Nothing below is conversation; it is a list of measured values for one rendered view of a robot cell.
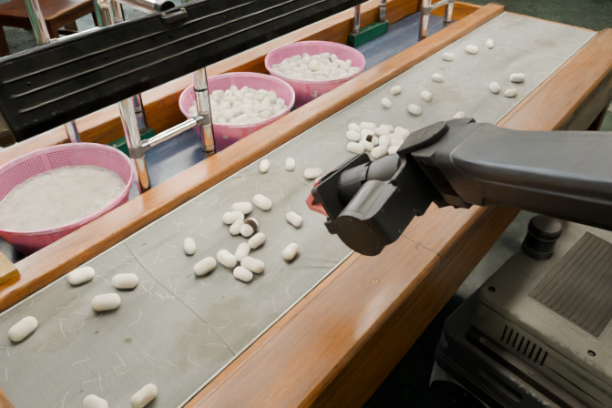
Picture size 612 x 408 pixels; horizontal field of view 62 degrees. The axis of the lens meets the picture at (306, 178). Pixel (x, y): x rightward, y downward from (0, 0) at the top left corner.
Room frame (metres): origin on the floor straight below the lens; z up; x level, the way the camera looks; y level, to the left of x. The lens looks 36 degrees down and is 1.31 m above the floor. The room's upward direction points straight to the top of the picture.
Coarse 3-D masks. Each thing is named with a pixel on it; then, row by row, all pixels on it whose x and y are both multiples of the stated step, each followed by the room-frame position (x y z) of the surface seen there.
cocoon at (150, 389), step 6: (150, 384) 0.34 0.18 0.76; (144, 390) 0.34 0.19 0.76; (150, 390) 0.34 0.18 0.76; (156, 390) 0.34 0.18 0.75; (132, 396) 0.33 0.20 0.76; (138, 396) 0.33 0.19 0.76; (144, 396) 0.33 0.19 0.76; (150, 396) 0.33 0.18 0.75; (132, 402) 0.32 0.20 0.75; (138, 402) 0.32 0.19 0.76; (144, 402) 0.32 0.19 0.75
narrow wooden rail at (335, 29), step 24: (408, 0) 1.89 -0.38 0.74; (336, 24) 1.57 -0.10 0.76; (360, 24) 1.66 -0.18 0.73; (264, 48) 1.36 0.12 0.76; (216, 72) 1.21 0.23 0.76; (264, 72) 1.32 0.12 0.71; (144, 96) 1.07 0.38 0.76; (168, 96) 1.08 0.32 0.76; (96, 120) 0.96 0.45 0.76; (120, 120) 0.98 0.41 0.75; (168, 120) 1.07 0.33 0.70; (24, 144) 0.86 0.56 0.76; (48, 144) 0.86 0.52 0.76
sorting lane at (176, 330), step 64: (448, 64) 1.31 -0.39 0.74; (512, 64) 1.31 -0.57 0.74; (320, 128) 0.97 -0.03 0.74; (256, 192) 0.74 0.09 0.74; (128, 256) 0.57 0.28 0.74; (192, 256) 0.57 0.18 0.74; (256, 256) 0.57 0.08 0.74; (320, 256) 0.57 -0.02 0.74; (0, 320) 0.45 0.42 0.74; (64, 320) 0.45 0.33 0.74; (128, 320) 0.45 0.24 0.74; (192, 320) 0.45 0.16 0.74; (256, 320) 0.45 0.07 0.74; (0, 384) 0.35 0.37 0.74; (64, 384) 0.35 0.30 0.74; (128, 384) 0.35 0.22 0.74; (192, 384) 0.35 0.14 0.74
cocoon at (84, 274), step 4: (84, 268) 0.53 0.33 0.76; (88, 268) 0.53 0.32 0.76; (92, 268) 0.54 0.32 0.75; (72, 272) 0.52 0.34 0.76; (76, 272) 0.52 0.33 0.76; (80, 272) 0.52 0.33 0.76; (84, 272) 0.52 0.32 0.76; (88, 272) 0.52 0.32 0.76; (92, 272) 0.53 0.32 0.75; (68, 276) 0.52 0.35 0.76; (72, 276) 0.51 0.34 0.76; (76, 276) 0.51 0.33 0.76; (80, 276) 0.52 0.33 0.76; (84, 276) 0.52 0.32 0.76; (88, 276) 0.52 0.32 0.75; (92, 276) 0.52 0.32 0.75; (68, 280) 0.51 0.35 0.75; (72, 280) 0.51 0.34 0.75; (76, 280) 0.51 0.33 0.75; (80, 280) 0.51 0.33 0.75; (84, 280) 0.52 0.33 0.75; (76, 284) 0.51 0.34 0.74
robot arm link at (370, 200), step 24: (408, 144) 0.44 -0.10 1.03; (408, 168) 0.43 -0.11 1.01; (360, 192) 0.42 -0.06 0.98; (384, 192) 0.41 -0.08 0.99; (408, 192) 0.41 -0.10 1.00; (432, 192) 0.42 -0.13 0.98; (360, 216) 0.38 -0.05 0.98; (384, 216) 0.38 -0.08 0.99; (408, 216) 0.39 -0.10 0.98; (360, 240) 0.39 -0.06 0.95; (384, 240) 0.37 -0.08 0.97
